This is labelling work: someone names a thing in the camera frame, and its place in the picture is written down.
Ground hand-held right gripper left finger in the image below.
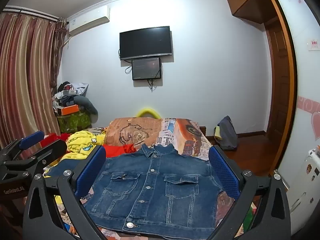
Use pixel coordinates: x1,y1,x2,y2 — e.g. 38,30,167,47
22,145,108,240

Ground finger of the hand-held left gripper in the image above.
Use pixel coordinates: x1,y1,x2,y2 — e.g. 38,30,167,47
0,130,45,166
4,139,68,181

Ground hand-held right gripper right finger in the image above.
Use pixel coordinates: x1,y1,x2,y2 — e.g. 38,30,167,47
207,144,298,240

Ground blue denim jeans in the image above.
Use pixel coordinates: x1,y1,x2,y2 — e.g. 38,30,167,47
45,144,225,239

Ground pile of clothes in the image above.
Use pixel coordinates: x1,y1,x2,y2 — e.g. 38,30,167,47
52,81,89,110

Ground small red cloth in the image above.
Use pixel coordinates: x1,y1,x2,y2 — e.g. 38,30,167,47
40,133,72,148

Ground yellow cartoon print cloth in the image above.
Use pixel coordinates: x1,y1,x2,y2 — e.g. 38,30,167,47
59,130,107,161

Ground green patterned cloth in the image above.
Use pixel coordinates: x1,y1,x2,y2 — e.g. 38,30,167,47
57,111,92,134

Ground large red cloth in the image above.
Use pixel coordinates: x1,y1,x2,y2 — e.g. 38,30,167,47
102,144,137,158

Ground orange box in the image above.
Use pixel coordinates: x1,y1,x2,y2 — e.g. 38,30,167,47
60,105,81,116

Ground printed bed sheet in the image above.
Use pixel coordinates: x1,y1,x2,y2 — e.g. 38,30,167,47
42,117,253,240

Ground striped brown curtain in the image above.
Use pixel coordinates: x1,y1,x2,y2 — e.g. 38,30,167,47
0,12,68,151

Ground yellow curved foam tube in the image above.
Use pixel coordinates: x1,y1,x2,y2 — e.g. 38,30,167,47
136,108,162,119

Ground white appliance with stickers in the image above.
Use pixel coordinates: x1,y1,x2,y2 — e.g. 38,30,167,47
278,144,320,236

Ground wooden wardrobe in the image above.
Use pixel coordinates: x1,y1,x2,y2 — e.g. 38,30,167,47
264,17,292,141

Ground small black monitor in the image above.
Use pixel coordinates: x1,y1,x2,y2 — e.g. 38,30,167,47
132,57,161,81

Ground white air conditioner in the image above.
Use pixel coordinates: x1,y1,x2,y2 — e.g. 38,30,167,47
66,5,111,36

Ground wooden overhead cabinet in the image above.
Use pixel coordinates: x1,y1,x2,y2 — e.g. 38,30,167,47
225,0,278,24

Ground pink heart wall sticker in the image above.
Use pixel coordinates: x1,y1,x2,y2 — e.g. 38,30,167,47
297,96,320,142

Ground curtain rail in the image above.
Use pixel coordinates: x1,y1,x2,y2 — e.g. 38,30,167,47
2,6,67,22

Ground black wall television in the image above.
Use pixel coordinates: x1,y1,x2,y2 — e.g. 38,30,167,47
119,26,173,61

